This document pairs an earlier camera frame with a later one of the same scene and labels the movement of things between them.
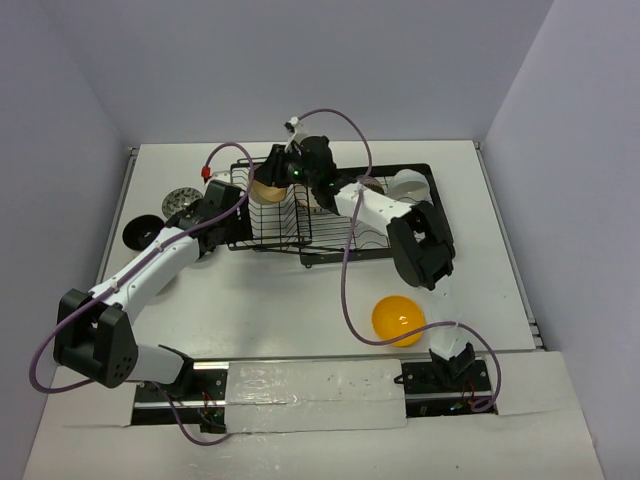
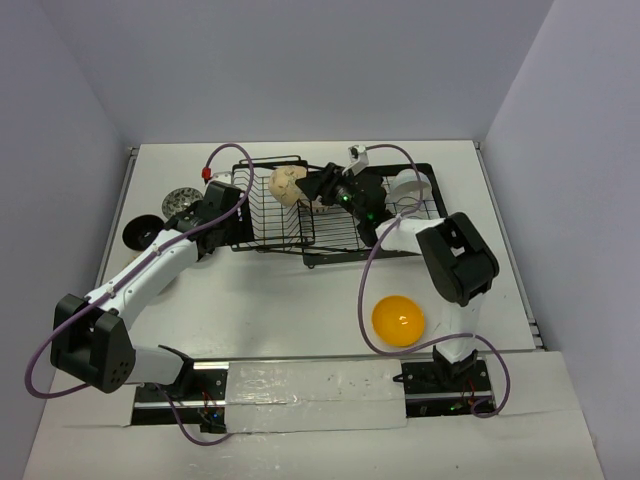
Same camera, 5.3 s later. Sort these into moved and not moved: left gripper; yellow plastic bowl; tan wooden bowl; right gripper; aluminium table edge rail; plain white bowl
Moved: tan wooden bowl; right gripper
Not moved: yellow plastic bowl; aluminium table edge rail; plain white bowl; left gripper
